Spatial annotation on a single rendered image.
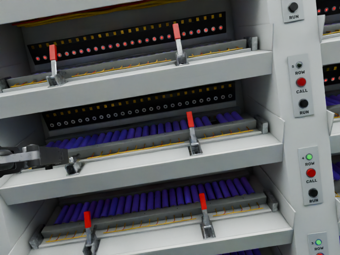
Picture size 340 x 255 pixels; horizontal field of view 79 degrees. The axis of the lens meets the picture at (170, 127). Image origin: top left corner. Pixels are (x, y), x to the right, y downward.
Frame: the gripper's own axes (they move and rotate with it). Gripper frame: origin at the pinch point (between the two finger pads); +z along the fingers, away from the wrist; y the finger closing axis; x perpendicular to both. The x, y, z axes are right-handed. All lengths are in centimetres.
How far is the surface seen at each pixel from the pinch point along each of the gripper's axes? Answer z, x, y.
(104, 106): 18.9, 12.6, 5.0
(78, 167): 7.7, -2.6, 1.0
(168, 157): 7.9, -3.5, 20.7
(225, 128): 12.2, 0.8, 34.9
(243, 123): 12.0, 1.4, 39.1
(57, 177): 7.1, -3.9, -3.3
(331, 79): 21, 10, 68
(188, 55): 9.0, 18.7, 29.0
